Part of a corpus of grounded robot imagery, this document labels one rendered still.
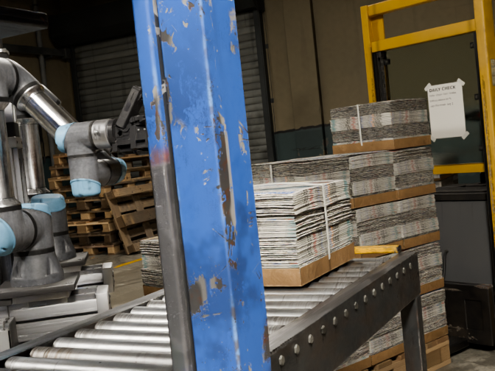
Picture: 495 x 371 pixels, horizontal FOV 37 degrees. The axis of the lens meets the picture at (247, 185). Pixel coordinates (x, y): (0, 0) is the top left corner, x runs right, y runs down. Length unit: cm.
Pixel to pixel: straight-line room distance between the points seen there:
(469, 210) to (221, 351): 333
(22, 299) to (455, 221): 255
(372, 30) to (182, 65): 354
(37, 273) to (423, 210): 199
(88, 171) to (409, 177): 191
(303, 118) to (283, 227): 821
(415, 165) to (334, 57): 647
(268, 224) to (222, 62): 104
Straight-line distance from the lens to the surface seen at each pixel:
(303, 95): 993
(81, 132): 191
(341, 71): 984
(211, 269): 73
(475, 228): 401
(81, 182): 192
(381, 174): 331
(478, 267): 404
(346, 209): 203
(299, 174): 296
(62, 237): 266
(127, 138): 188
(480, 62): 375
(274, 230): 175
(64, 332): 160
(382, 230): 331
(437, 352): 369
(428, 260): 357
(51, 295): 216
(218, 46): 74
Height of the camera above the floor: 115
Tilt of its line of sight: 3 degrees down
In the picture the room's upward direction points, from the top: 6 degrees counter-clockwise
